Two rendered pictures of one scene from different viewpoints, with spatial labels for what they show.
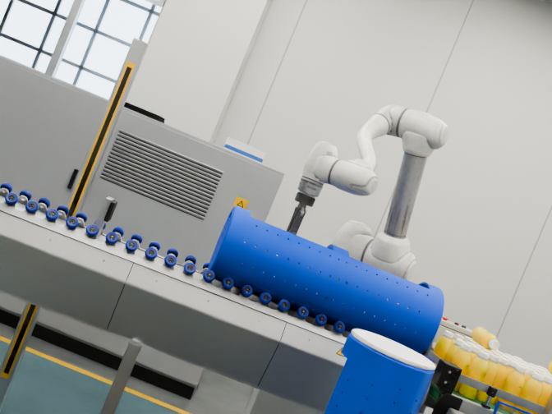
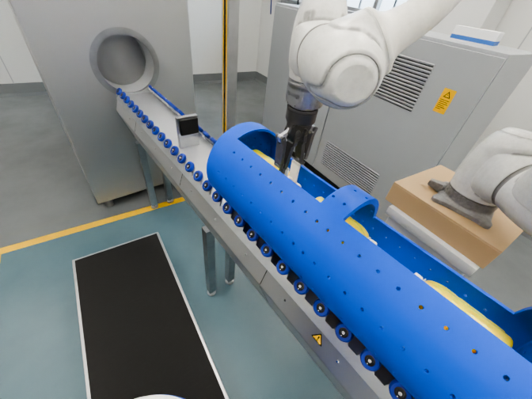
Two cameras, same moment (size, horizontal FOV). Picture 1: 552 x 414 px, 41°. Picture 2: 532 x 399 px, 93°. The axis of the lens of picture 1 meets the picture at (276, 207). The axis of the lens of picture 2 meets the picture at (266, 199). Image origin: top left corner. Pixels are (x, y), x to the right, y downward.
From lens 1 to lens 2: 2.46 m
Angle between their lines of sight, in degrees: 61
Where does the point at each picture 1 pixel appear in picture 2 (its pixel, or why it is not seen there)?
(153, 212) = (374, 106)
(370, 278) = (357, 274)
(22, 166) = not seen: hidden behind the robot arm
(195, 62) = not seen: outside the picture
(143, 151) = not seen: hidden behind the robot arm
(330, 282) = (293, 252)
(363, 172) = (324, 47)
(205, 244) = (410, 131)
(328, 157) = (304, 24)
